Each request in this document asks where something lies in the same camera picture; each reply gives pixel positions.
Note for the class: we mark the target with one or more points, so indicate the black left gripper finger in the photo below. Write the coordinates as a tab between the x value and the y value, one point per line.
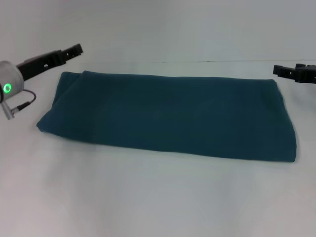
72	52

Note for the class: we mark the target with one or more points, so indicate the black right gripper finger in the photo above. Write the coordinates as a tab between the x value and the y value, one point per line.
284	71

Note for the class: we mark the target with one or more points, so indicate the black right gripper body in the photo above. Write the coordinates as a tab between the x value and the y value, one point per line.
307	74

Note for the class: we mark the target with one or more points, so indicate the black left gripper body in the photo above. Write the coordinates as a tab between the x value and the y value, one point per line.
39	64

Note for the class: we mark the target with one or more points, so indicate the teal blue t-shirt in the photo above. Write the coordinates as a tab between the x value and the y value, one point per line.
168	116

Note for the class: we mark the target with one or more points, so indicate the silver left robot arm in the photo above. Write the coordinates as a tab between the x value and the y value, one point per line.
8	81

